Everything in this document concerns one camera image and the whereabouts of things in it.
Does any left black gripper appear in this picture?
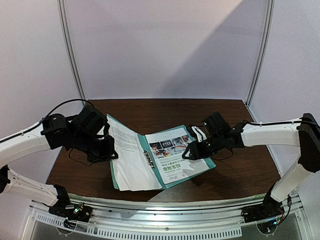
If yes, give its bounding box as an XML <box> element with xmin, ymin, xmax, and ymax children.
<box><xmin>71</xmin><ymin>132</ymin><xmax>119</xmax><ymax>164</ymax></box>

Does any white text paper sheet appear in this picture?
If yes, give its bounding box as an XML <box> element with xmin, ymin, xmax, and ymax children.
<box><xmin>107</xmin><ymin>114</ymin><xmax>163</xmax><ymax>191</ymax></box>

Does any metal folder clip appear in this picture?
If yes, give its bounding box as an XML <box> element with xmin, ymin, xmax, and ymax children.
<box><xmin>143</xmin><ymin>150</ymin><xmax>155</xmax><ymax>169</ymax></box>

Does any teal plastic folder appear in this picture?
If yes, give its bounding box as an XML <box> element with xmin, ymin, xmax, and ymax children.
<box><xmin>106</xmin><ymin>114</ymin><xmax>217</xmax><ymax>192</ymax></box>

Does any colour printed brochure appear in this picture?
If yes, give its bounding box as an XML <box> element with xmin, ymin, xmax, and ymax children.
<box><xmin>145</xmin><ymin>125</ymin><xmax>209</xmax><ymax>185</ymax></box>

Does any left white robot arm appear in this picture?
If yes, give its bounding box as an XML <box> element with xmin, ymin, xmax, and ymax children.
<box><xmin>0</xmin><ymin>112</ymin><xmax>118</xmax><ymax>217</ymax></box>

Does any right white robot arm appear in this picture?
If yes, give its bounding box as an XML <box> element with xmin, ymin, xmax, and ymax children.
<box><xmin>182</xmin><ymin>112</ymin><xmax>320</xmax><ymax>218</ymax></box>

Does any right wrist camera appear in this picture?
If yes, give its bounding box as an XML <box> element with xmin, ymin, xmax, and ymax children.
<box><xmin>201</xmin><ymin>111</ymin><xmax>231</xmax><ymax>136</ymax></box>

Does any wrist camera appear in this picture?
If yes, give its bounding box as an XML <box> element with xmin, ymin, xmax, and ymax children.
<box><xmin>201</xmin><ymin>111</ymin><xmax>231</xmax><ymax>136</ymax></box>
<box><xmin>76</xmin><ymin>105</ymin><xmax>107</xmax><ymax>135</ymax></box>

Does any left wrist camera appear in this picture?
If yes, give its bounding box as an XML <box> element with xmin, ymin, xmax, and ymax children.
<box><xmin>76</xmin><ymin>105</ymin><xmax>107</xmax><ymax>135</ymax></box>

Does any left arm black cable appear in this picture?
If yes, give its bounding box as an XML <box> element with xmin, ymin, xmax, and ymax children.
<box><xmin>41</xmin><ymin>99</ymin><xmax>91</xmax><ymax>123</ymax></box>

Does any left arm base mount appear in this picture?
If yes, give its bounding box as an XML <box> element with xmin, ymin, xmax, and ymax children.
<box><xmin>48</xmin><ymin>202</ymin><xmax>93</xmax><ymax>223</ymax></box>

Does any aluminium front rail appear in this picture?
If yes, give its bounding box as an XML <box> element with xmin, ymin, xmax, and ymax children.
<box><xmin>28</xmin><ymin>192</ymin><xmax>305</xmax><ymax>227</ymax></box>

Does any perforated metal cable tray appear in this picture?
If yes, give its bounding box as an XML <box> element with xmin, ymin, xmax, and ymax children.
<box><xmin>30</xmin><ymin>213</ymin><xmax>244</xmax><ymax>240</ymax></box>

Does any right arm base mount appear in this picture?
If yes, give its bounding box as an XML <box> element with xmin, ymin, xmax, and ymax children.
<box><xmin>240</xmin><ymin>197</ymin><xmax>292</xmax><ymax>225</ymax></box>

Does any left aluminium corner post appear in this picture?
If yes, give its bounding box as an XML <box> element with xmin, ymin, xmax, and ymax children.
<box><xmin>57</xmin><ymin>0</ymin><xmax>86</xmax><ymax>99</ymax></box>

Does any aluminium corner post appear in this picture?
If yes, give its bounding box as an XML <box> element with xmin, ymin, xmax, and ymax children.
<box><xmin>57</xmin><ymin>0</ymin><xmax>86</xmax><ymax>99</ymax></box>
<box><xmin>244</xmin><ymin>0</ymin><xmax>275</xmax><ymax>109</ymax></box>

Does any right aluminium corner post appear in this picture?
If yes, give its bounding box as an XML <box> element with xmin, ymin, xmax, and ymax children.
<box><xmin>244</xmin><ymin>0</ymin><xmax>275</xmax><ymax>109</ymax></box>

